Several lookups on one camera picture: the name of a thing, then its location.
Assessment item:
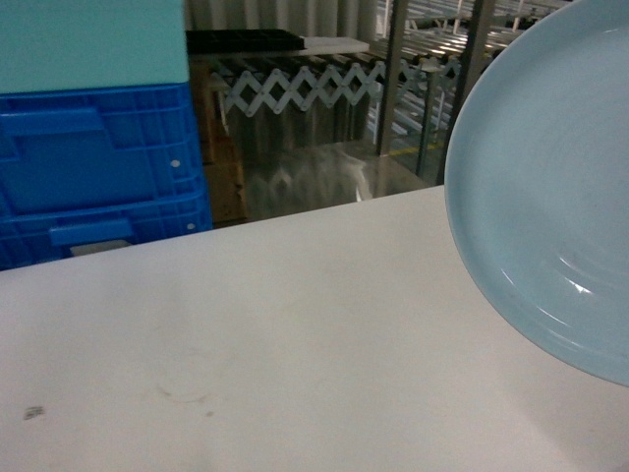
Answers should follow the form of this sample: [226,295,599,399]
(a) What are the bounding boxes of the light blue round tray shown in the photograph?
[445,1,628,385]

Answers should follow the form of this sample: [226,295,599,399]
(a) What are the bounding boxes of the expandable roller conveyor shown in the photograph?
[208,48,473,119]

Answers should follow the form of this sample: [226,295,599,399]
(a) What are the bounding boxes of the blue crate upper right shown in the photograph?
[1,83,202,217]

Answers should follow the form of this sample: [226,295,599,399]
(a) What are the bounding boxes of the blue crate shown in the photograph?
[1,83,202,217]
[1,190,212,270]

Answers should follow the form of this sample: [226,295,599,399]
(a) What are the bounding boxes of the blue crate lower right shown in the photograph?
[1,190,212,270]

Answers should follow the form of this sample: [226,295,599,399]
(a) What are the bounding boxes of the teal plastic box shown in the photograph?
[1,1,189,93]

